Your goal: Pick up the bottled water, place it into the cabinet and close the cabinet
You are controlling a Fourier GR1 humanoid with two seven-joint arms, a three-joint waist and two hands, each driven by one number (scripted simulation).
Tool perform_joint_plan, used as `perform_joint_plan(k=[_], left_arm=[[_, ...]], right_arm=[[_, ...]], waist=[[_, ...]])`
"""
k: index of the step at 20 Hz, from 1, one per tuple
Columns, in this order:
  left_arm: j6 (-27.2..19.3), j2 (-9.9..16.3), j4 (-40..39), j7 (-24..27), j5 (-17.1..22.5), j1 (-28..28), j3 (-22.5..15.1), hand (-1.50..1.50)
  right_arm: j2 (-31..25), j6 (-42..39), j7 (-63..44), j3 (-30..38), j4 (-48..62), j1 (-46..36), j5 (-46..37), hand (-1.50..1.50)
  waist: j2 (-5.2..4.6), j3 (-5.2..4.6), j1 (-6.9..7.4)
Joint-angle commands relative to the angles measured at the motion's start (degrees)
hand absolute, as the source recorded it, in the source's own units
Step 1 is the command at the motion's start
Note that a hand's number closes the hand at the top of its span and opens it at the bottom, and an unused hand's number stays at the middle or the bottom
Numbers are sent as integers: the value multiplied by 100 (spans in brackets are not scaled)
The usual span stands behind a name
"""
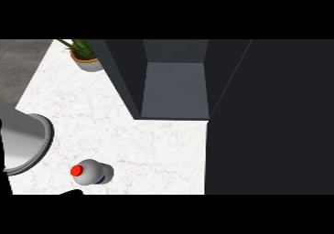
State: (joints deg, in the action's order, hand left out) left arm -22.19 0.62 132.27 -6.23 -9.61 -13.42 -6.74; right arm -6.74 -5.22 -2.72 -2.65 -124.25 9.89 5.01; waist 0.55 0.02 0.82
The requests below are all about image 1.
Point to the dark grey cabinet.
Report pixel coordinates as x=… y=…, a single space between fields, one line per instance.
x=173 y=88

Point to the dark grey cabinet door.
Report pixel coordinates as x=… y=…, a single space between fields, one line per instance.
x=272 y=122

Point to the grey metal pot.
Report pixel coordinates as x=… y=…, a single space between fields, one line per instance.
x=19 y=143

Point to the white bottle with red cap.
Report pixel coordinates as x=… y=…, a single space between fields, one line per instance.
x=93 y=173

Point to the grey plant pot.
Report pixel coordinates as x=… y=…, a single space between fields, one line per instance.
x=90 y=65

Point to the green plant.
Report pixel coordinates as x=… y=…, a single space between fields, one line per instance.
x=81 y=48

